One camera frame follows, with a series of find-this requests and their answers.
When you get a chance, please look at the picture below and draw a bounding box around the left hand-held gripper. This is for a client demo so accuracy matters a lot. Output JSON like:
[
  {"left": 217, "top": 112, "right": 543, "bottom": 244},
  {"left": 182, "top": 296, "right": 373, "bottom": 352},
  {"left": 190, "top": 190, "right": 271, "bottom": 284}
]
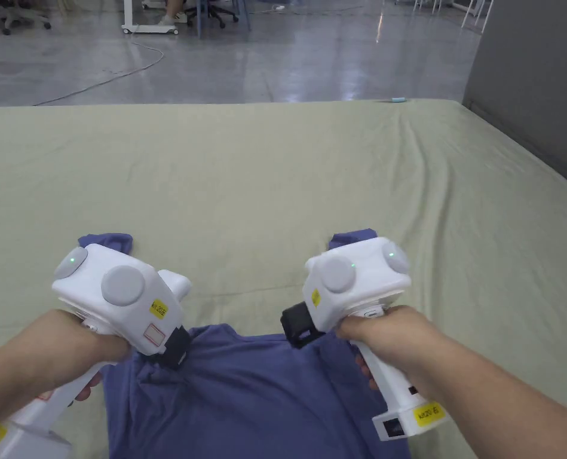
[{"left": 0, "top": 243, "right": 193, "bottom": 459}]

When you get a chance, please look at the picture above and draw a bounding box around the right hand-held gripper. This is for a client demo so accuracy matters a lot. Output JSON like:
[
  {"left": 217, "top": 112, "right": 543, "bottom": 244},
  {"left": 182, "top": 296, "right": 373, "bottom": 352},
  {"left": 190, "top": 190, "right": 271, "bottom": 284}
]
[{"left": 281, "top": 237, "right": 450, "bottom": 442}]

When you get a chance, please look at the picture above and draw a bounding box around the dark blue shirt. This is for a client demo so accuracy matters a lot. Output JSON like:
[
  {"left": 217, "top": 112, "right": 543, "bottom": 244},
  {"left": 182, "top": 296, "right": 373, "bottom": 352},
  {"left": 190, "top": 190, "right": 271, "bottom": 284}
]
[{"left": 77, "top": 228, "right": 411, "bottom": 459}]

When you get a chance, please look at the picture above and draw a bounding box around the person's right forearm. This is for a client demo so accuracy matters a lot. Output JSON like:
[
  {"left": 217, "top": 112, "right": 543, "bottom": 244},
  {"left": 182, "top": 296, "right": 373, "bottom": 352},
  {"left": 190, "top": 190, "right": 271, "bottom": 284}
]
[{"left": 421, "top": 319, "right": 567, "bottom": 459}]

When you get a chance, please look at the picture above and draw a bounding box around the person's left forearm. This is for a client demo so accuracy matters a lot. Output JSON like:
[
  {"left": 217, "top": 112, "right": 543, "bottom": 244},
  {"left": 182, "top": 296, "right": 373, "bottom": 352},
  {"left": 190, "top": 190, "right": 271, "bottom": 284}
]
[{"left": 0, "top": 317, "right": 42, "bottom": 427}]

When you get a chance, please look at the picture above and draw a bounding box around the person's right hand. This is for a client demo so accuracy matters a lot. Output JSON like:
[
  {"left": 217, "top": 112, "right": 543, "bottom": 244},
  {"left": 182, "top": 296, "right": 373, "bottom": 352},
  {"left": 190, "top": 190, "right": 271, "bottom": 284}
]
[{"left": 334, "top": 305, "right": 444, "bottom": 400}]

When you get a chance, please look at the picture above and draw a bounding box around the person's left hand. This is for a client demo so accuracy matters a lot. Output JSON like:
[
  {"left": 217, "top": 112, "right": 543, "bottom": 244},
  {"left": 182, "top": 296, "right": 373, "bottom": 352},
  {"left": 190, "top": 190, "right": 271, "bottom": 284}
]
[{"left": 27, "top": 308, "right": 133, "bottom": 408}]

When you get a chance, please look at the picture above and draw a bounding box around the bed with pale green sheet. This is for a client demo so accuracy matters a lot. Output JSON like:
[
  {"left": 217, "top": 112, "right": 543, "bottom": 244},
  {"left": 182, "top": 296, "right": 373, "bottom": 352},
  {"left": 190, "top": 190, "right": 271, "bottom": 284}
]
[{"left": 0, "top": 99, "right": 567, "bottom": 459}]

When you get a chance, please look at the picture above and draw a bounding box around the white desk on wheels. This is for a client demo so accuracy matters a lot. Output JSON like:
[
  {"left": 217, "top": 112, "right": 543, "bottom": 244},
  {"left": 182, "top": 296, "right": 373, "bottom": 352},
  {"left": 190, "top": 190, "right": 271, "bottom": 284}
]
[{"left": 121, "top": 0, "right": 179, "bottom": 36}]

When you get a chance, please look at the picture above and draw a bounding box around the black office chair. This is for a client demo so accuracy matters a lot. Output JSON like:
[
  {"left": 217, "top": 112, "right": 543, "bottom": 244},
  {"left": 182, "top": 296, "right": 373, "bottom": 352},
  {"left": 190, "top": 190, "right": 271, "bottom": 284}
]
[{"left": 185, "top": 0, "right": 241, "bottom": 29}]

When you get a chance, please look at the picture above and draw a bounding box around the white-legged table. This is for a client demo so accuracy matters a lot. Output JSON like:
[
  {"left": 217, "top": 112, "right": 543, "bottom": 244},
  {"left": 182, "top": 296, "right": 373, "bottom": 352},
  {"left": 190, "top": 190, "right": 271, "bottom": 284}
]
[{"left": 413, "top": 0, "right": 495, "bottom": 34}]

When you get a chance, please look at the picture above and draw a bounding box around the grey office chair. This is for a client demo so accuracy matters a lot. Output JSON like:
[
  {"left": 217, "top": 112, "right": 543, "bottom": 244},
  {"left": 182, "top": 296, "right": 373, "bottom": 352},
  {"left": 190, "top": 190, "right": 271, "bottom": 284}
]
[{"left": 0, "top": 0, "right": 53, "bottom": 36}]

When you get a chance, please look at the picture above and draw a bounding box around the white floor cable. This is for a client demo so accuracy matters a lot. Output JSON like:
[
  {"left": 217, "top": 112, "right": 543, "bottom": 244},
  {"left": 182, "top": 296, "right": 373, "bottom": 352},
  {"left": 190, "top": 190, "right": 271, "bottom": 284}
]
[{"left": 32, "top": 40, "right": 165, "bottom": 107}]

